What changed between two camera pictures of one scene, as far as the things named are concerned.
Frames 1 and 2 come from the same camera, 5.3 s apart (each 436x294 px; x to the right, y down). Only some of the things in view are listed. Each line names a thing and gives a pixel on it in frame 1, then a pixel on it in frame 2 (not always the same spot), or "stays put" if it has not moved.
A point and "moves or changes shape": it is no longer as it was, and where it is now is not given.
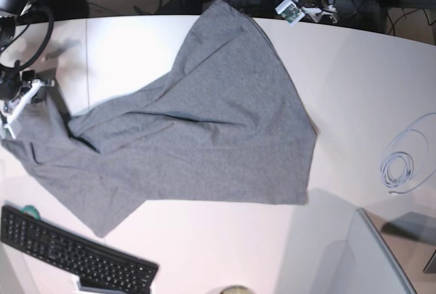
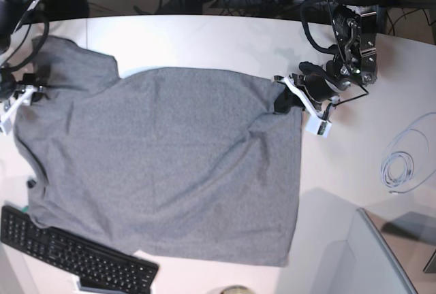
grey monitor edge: (374, 268) stays put
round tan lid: (236, 289) stays put
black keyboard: (101, 269) stays put
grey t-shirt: (226, 122) moves or changes shape
